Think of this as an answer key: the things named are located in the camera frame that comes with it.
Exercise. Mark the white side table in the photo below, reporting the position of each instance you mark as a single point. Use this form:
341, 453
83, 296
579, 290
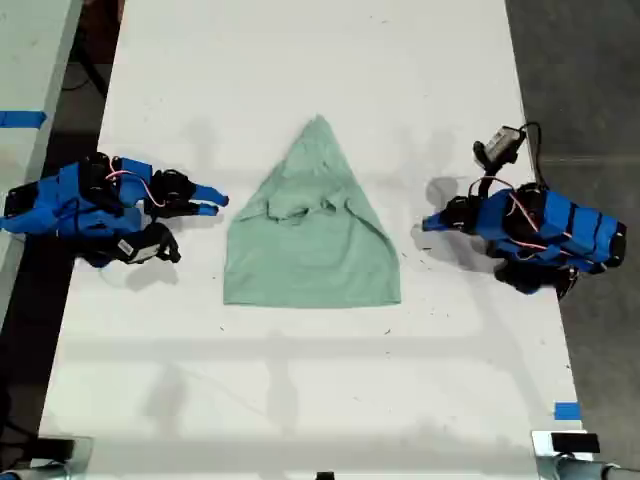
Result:
30, 75

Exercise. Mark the pale green t-shirt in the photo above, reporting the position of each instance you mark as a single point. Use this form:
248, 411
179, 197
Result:
310, 240

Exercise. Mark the grey black camera box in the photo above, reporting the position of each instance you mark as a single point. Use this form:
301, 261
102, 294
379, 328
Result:
505, 141

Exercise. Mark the short blue tape piece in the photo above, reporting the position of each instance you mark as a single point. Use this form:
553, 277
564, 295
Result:
567, 411

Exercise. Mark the black camera box white label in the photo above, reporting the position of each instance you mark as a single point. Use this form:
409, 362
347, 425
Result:
137, 250

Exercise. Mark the black camera stalk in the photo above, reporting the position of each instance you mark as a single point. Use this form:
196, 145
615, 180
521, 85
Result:
484, 160
169, 242

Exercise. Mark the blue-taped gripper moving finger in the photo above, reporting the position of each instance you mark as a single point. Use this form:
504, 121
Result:
192, 207

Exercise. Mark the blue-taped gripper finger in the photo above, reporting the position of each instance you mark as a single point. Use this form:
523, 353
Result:
436, 222

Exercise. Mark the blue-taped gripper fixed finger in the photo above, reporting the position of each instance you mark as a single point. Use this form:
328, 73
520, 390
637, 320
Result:
210, 194

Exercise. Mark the long blue tape strip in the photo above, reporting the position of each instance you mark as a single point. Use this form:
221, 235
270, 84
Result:
22, 119

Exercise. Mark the metal table clamp bracket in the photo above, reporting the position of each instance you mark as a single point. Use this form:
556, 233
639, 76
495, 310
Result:
542, 462
80, 457

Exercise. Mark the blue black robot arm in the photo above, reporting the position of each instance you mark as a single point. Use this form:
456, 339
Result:
50, 200
555, 225

